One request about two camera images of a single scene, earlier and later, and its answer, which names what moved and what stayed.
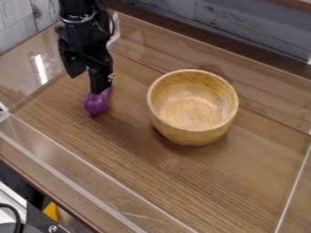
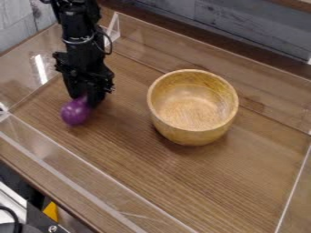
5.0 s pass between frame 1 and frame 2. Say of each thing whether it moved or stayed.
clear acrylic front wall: stayed
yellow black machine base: stayed
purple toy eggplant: moved
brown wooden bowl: stayed
